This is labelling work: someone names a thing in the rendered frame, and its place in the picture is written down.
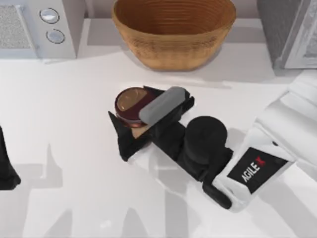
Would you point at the dark red round can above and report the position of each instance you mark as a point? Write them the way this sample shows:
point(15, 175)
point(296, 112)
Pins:
point(128, 105)

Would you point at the pale grey rounded box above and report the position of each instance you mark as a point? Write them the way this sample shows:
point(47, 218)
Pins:
point(162, 105)

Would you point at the tan coaster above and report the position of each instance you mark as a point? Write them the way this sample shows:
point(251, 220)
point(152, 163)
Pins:
point(138, 132)

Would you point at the brown woven basket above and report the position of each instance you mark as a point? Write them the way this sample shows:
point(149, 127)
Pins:
point(173, 47)

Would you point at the pale microwave oven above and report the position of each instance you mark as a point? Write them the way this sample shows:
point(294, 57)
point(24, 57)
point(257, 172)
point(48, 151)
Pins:
point(71, 27)

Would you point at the small microwave knob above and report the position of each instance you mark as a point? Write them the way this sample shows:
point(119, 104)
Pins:
point(55, 35)

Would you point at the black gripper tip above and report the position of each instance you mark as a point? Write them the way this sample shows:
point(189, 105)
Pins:
point(7, 168)

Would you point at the large microwave knob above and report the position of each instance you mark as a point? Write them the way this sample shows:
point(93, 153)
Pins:
point(49, 15)

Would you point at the grey cabinet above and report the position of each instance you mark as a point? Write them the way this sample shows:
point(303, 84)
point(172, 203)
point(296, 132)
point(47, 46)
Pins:
point(275, 32)

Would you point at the speckled microwave door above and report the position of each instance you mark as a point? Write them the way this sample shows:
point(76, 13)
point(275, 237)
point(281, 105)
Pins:
point(12, 27)

